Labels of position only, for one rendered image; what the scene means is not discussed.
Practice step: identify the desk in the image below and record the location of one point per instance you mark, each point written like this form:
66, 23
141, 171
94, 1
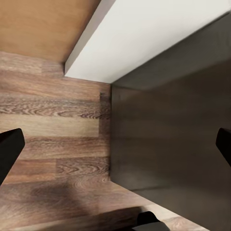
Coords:
165, 119

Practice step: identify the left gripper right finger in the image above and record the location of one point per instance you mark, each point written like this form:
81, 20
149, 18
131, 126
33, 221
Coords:
223, 143

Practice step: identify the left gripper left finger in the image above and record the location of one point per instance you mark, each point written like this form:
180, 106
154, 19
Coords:
12, 143

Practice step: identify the sliding door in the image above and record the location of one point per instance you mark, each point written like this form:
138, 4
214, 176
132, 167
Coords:
45, 29

